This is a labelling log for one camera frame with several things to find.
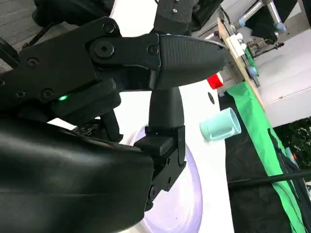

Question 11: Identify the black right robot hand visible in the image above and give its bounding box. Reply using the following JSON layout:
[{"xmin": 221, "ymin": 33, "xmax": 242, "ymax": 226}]
[{"xmin": 0, "ymin": 17, "xmax": 230, "ymax": 233}]

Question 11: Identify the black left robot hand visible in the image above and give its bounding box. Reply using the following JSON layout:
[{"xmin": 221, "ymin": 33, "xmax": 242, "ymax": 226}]
[{"xmin": 191, "ymin": 0, "xmax": 221, "ymax": 33}]

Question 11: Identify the white block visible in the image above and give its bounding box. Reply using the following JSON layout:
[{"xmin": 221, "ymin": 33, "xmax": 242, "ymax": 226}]
[{"xmin": 229, "ymin": 33, "xmax": 246, "ymax": 57}]

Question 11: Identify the wooden board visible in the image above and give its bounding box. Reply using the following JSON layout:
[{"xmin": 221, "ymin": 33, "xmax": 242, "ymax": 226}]
[{"xmin": 217, "ymin": 18, "xmax": 266, "ymax": 110}]

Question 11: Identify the red box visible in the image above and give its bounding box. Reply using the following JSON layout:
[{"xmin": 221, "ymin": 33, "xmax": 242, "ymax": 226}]
[{"xmin": 207, "ymin": 73, "xmax": 225, "ymax": 91}]

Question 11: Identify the pale green mug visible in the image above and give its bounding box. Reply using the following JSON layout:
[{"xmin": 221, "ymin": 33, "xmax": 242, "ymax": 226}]
[{"xmin": 199, "ymin": 108, "xmax": 242, "ymax": 142}]

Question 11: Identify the green cloth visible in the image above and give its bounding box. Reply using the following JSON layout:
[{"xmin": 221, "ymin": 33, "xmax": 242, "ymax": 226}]
[{"xmin": 225, "ymin": 82, "xmax": 307, "ymax": 233}]

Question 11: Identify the lilac plate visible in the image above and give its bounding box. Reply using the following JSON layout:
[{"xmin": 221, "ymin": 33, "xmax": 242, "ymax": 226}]
[{"xmin": 123, "ymin": 131, "xmax": 204, "ymax": 233}]

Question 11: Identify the black backdrop cloth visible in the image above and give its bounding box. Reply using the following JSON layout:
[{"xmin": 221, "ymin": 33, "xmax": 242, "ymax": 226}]
[{"xmin": 225, "ymin": 126, "xmax": 311, "ymax": 233}]

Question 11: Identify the long black cable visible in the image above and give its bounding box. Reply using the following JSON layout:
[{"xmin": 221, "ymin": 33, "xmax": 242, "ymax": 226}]
[{"xmin": 227, "ymin": 169, "xmax": 311, "ymax": 188}]

